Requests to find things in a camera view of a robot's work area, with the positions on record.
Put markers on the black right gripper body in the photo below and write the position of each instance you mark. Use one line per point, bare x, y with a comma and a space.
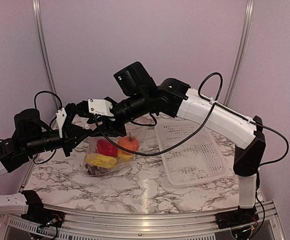
136, 103

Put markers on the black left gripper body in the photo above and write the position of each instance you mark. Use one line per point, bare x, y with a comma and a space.
37, 145

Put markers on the red pepper toy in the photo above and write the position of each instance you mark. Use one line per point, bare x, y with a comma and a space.
104, 147

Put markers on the yellow corn toy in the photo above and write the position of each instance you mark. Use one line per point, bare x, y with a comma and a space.
100, 160

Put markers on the clear zip top bag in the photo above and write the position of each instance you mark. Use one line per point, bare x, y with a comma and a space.
139, 132

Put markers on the red grape bunch toy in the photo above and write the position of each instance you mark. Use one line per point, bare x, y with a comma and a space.
96, 170

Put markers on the yellow pepper toy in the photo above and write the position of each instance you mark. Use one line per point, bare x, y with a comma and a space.
124, 157

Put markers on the orange pumpkin toy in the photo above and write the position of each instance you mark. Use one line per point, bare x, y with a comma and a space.
129, 142

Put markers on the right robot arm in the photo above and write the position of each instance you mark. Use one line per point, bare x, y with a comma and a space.
178, 99

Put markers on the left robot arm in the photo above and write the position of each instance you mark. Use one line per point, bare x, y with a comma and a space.
32, 137

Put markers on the white plastic basket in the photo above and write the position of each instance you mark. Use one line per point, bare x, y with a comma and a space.
197, 161

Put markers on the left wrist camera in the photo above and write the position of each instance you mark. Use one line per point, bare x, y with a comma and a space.
65, 115

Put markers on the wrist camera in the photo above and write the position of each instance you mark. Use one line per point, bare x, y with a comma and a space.
100, 107
65, 115

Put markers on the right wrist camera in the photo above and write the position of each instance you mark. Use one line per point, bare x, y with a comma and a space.
100, 107

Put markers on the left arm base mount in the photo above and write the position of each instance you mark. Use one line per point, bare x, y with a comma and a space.
37, 213

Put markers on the aluminium front rail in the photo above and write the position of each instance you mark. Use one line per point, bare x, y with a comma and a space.
91, 225

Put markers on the left aluminium frame post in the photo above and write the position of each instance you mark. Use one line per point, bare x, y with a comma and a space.
42, 45

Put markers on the aluminium frame post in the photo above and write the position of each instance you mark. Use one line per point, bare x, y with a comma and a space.
241, 51
42, 45

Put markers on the right aluminium frame post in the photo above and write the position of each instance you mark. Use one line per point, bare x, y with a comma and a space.
241, 51

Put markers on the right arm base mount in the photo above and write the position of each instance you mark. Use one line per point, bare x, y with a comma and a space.
241, 221

